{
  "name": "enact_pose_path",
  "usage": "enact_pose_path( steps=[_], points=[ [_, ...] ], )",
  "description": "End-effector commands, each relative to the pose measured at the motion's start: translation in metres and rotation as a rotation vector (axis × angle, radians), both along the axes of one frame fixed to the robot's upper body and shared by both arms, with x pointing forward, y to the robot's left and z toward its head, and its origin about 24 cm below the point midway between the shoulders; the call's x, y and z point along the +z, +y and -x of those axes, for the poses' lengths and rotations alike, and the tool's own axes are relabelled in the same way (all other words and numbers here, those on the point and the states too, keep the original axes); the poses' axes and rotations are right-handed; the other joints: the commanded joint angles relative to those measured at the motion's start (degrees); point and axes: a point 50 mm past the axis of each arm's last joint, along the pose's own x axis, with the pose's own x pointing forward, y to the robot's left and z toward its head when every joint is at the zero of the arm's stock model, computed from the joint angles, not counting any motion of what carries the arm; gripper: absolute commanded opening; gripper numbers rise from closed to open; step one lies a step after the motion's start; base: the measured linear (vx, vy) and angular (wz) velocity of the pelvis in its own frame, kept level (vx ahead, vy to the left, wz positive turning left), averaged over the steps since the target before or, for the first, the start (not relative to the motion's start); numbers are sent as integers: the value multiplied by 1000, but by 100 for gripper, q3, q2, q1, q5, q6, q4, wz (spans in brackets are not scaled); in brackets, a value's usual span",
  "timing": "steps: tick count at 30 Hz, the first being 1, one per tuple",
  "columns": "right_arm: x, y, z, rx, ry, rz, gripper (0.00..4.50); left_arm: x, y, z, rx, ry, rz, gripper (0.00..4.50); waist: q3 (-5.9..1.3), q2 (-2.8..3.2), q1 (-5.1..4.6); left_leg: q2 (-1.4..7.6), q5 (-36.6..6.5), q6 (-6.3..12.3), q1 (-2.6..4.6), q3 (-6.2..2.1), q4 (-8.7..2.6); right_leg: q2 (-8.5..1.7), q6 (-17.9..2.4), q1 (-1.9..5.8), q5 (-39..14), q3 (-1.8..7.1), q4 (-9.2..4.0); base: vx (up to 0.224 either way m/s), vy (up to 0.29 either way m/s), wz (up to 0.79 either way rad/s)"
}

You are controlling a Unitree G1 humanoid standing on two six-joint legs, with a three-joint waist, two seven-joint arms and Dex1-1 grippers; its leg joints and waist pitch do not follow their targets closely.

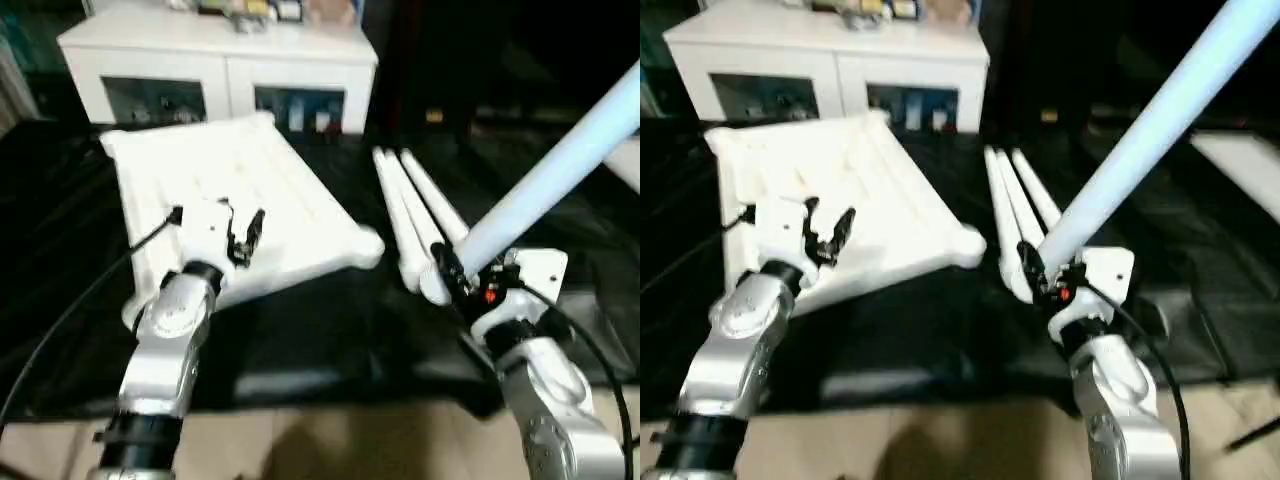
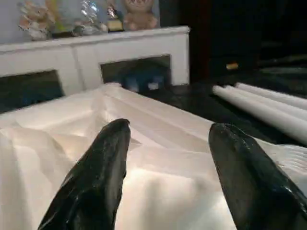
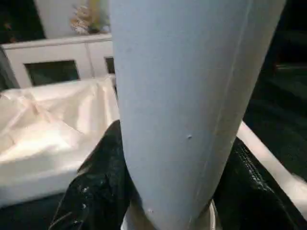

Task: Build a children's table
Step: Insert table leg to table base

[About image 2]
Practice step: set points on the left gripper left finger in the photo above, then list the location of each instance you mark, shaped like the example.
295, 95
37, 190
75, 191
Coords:
96, 182

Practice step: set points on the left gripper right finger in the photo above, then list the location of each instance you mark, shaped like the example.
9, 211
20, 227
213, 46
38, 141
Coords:
254, 187

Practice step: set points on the white plastic table top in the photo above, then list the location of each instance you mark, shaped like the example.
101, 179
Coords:
163, 158

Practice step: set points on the small tan tag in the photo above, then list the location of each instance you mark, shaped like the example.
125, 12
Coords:
231, 66

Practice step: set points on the white glass-door cabinet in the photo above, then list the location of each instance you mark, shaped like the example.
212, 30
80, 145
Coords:
86, 52

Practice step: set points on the small gold trophy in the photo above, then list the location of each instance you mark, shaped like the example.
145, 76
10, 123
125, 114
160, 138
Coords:
114, 20

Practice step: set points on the clear glass ornament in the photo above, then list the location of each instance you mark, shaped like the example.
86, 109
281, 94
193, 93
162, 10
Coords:
88, 17

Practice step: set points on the pink soft toy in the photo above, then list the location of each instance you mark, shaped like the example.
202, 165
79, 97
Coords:
139, 17

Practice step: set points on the pale floral ornament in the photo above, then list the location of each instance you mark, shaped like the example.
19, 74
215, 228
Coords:
36, 20

